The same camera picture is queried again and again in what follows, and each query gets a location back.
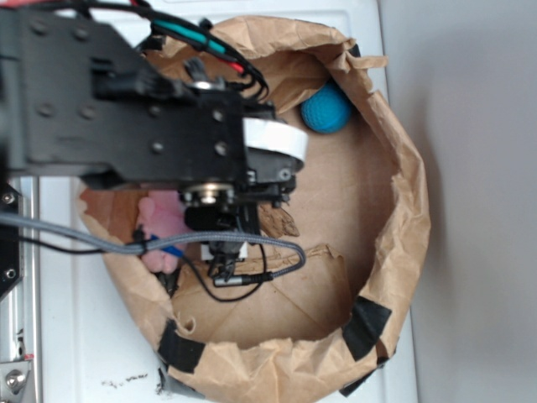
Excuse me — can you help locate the black tape piece left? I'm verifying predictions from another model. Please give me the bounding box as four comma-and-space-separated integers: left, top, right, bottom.
157, 319, 206, 374

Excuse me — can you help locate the red green wire bundle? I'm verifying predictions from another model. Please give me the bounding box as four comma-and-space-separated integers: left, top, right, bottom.
0, 0, 269, 102

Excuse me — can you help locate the pink plush toy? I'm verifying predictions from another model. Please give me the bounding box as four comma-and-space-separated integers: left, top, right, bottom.
137, 191, 189, 275

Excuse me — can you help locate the white tape band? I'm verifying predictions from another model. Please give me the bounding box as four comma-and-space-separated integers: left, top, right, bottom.
242, 118, 309, 163

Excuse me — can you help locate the white plastic bin lid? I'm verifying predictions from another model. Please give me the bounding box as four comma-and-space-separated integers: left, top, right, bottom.
8, 0, 425, 403

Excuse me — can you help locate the brown wood piece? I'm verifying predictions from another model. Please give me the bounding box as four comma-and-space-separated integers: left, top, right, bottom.
258, 204, 300, 238

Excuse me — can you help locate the black tape piece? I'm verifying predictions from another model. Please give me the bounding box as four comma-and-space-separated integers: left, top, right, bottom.
157, 319, 206, 374
337, 296, 394, 398

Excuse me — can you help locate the aluminium rail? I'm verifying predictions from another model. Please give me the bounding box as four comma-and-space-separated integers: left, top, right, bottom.
0, 175, 45, 403

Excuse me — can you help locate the blue dimpled ball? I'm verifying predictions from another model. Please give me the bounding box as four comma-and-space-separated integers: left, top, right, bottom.
300, 83, 352, 133

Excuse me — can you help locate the black tape piece right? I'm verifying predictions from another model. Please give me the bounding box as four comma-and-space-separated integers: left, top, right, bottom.
337, 296, 394, 398

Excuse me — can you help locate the brown paper bag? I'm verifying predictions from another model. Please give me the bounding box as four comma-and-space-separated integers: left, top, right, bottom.
103, 16, 430, 402

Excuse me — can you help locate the grey braided cable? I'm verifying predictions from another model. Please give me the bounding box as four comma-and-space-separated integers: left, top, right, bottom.
0, 212, 307, 283

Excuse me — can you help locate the thin black cable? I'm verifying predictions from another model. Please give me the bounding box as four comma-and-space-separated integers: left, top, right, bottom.
16, 234, 269, 303

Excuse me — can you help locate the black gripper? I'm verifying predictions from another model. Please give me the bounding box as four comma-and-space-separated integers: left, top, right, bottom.
178, 100, 310, 278

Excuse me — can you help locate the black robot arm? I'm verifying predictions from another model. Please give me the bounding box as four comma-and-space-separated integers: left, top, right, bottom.
1, 3, 308, 286

